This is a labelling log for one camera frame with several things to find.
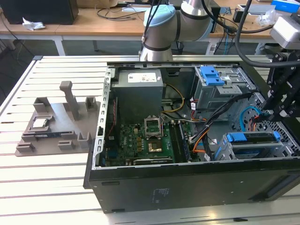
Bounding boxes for black computer tower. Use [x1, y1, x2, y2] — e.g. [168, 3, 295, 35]
[1, 0, 79, 25]

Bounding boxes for green motherboard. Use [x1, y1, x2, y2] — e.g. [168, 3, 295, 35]
[103, 119, 191, 165]

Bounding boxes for metal disk bay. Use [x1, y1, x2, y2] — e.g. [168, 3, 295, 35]
[212, 131, 295, 162]

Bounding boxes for grey parts rack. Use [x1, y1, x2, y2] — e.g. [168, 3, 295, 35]
[14, 81, 100, 157]

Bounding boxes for RAM stick on rack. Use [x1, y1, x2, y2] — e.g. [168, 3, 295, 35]
[34, 133, 62, 138]

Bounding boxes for clear plastic bag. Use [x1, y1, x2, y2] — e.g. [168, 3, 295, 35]
[255, 9, 285, 27]

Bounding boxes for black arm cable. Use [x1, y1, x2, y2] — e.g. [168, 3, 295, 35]
[235, 0, 274, 69]

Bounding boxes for CPU socket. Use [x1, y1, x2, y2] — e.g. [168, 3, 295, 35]
[146, 138, 163, 153]

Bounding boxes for black office chair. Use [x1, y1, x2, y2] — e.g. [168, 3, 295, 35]
[255, 43, 282, 57]

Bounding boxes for blue plastic drive latch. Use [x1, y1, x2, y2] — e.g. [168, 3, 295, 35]
[200, 66, 225, 87]

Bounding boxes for black desk cables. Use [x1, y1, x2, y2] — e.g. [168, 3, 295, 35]
[97, 7, 141, 22]

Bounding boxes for wooden desk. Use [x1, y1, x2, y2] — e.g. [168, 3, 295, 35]
[50, 7, 300, 56]
[0, 8, 65, 56]

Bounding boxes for black open PC case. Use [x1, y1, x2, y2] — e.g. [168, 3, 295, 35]
[83, 60, 300, 214]

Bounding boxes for hanging blue cable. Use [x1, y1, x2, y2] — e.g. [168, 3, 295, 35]
[224, 25, 230, 55]

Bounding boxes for black open box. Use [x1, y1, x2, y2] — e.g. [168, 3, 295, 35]
[232, 8, 248, 23]

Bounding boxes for orange red power wire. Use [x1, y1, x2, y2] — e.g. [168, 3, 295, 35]
[249, 111, 275, 132]

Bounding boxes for crumpled white paper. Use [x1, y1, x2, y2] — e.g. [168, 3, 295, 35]
[22, 16, 46, 31]

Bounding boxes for installed RAM stick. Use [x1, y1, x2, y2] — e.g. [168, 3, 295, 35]
[178, 121, 192, 163]

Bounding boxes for silver CPU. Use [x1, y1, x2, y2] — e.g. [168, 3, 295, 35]
[32, 119, 49, 129]

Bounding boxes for black cable bundle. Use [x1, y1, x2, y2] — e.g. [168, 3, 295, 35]
[188, 92, 255, 143]

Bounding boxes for metal optical drive cage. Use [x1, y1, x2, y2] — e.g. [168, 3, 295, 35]
[191, 66, 256, 111]

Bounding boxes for black speaker box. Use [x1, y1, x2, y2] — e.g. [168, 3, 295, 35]
[210, 6, 221, 34]

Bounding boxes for yellow black wire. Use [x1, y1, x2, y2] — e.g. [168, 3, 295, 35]
[161, 83, 186, 115]

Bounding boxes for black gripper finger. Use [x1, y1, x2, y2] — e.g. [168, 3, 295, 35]
[273, 76, 300, 123]
[261, 52, 294, 111]

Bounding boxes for hard disk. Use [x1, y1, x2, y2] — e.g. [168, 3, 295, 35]
[214, 131, 281, 161]

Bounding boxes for RAM slot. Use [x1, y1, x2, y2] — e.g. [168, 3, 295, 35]
[170, 121, 180, 163]

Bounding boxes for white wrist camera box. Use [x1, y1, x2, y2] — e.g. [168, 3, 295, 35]
[269, 13, 300, 50]

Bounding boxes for silver flat box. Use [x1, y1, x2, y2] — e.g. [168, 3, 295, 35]
[247, 4, 276, 16]

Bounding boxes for blue cardboard box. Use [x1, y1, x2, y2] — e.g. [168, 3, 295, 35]
[271, 0, 300, 12]

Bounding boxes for white power strip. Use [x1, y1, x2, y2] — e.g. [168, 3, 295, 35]
[206, 43, 218, 56]

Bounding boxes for grey power supply unit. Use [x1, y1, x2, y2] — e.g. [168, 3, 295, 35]
[111, 69, 164, 125]

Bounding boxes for blue data wire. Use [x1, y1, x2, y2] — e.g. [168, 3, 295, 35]
[239, 105, 270, 132]

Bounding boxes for metal socket cover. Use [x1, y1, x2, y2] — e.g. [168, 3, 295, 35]
[143, 116, 164, 139]

